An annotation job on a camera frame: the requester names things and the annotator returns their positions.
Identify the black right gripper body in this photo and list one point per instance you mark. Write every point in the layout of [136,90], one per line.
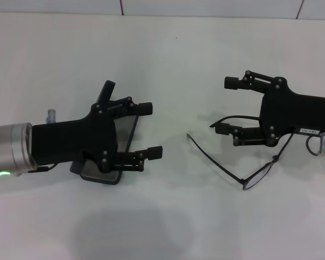
[292,113]

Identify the black glasses case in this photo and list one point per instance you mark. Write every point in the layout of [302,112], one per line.
[103,177]

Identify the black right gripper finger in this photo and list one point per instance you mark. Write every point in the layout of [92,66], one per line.
[223,128]
[231,83]

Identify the black thin-framed glasses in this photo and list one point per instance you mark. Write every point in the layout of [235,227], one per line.
[274,158]

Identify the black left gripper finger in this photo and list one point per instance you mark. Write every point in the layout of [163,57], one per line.
[154,152]
[145,109]

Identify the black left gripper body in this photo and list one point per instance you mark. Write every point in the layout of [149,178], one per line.
[70,140]

